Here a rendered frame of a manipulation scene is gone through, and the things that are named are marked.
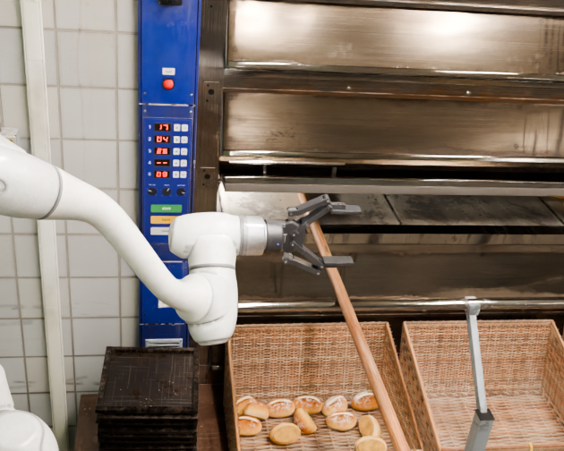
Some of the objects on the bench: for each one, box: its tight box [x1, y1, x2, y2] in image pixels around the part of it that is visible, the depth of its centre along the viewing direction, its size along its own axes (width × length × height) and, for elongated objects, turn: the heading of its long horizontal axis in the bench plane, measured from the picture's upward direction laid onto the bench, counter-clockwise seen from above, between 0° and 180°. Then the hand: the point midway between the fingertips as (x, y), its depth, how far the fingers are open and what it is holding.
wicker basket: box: [223, 321, 425, 451], centre depth 240 cm, size 49×56×28 cm
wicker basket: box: [399, 319, 564, 451], centre depth 250 cm, size 49×56×28 cm
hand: (351, 235), depth 176 cm, fingers open, 13 cm apart
